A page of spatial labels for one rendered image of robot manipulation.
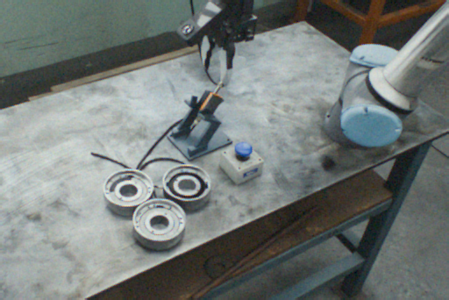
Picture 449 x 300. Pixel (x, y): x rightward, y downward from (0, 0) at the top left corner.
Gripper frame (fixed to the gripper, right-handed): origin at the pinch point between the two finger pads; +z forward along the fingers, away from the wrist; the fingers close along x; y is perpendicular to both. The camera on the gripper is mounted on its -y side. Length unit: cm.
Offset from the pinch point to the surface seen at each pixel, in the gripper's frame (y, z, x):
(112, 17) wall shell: 46, 69, 146
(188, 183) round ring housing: -13.3, 17.4, -11.9
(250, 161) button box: 0.5, 14.3, -15.5
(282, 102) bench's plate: 25.6, 18.7, 1.5
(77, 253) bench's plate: -41.4, 18.9, -15.5
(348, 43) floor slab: 178, 98, 99
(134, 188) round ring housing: -24.5, 16.8, -7.6
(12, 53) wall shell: -8, 75, 148
